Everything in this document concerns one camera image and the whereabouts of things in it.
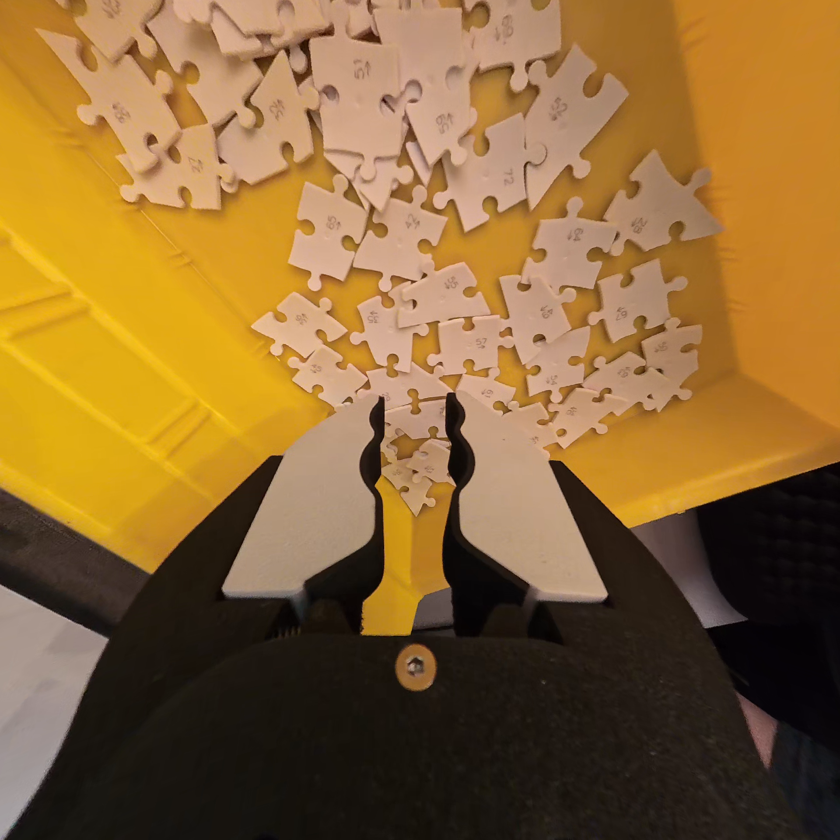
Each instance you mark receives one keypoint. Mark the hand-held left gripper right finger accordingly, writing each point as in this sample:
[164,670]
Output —
[525,525]

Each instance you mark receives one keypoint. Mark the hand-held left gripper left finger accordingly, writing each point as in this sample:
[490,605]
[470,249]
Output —
[305,525]

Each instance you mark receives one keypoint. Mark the yellow plastic bin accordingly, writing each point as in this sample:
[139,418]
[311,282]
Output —
[118,420]

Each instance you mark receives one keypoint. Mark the pile of puzzle pieces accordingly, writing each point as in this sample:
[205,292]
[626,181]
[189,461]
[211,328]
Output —
[394,131]

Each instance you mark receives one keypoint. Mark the black quilted pad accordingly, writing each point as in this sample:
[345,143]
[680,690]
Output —
[781,578]

